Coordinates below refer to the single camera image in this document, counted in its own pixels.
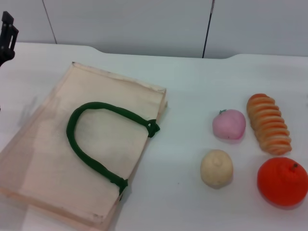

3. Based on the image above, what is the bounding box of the thin black background cable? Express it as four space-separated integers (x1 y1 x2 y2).
201 0 215 59

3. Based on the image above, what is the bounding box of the orange toy fruit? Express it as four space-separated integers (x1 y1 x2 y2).
257 157 308 207

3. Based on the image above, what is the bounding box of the white handbag with green handles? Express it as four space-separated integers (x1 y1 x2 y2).
0 62 168 231

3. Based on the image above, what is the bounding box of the beige round bun toy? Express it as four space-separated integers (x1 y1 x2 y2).
200 149 233 189

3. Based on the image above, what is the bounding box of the orange striped bread toy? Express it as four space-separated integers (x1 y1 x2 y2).
246 93 293 155

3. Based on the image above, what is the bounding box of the pink peach toy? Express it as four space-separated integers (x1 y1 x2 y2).
212 109 246 140

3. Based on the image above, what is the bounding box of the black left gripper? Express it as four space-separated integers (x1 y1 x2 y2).
0 11 19 67

